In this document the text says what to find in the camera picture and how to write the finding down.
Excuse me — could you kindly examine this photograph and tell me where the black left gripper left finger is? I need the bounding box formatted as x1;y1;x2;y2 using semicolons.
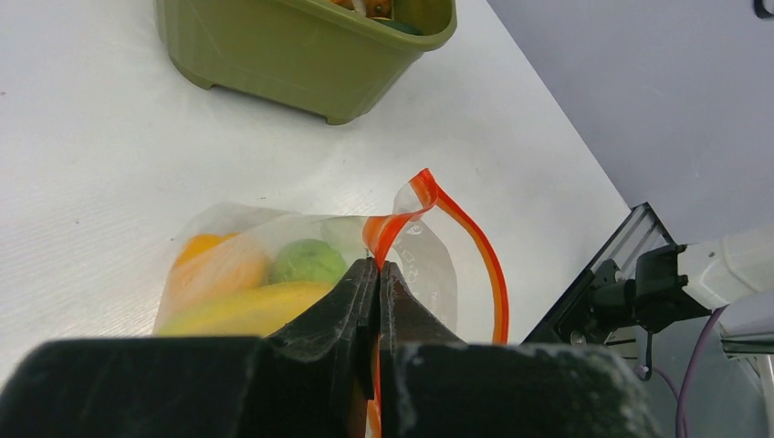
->
1;258;379;437

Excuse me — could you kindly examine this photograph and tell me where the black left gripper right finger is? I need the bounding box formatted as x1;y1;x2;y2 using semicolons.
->
379;262;660;437

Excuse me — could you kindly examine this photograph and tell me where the yellow banana toy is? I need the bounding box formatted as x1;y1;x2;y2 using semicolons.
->
154;281;332;337

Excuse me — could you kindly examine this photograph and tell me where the green lime toy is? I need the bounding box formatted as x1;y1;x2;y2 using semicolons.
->
269;239;348;285

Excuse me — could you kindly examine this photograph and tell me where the clear zip top bag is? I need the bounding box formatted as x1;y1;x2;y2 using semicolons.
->
151;168;511;438

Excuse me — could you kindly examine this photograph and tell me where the yellow bell pepper toy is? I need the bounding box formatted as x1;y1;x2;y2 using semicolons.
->
164;233;272;311

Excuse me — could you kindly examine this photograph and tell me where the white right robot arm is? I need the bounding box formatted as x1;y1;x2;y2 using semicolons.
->
589;225;773;334

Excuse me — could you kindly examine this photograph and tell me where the olive green plastic tub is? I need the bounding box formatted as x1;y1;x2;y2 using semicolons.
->
154;1;457;125

